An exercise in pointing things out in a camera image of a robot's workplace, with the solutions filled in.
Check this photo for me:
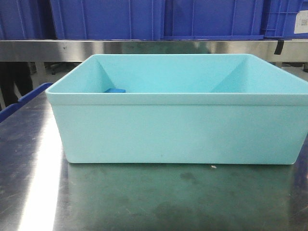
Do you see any blue crate upper middle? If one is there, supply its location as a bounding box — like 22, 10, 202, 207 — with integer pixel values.
50, 0, 165, 41

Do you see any blue crate edge left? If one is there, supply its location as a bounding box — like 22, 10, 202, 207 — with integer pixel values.
0, 83, 53, 122

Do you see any small blue block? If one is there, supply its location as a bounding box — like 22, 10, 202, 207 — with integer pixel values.
104, 89, 126, 93

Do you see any steel shelf rail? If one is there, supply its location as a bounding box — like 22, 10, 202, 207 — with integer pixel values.
0, 39, 308, 63

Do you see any blue crate upper right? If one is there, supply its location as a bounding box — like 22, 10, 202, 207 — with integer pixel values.
164, 0, 264, 40

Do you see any light blue plastic tub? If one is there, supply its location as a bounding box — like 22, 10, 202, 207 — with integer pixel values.
46, 54, 308, 165

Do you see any blue crate far right labelled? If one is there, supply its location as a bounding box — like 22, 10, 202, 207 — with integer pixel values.
261, 0, 308, 39

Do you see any blue crate upper left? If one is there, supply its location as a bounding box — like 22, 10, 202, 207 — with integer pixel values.
0, 0, 55, 40

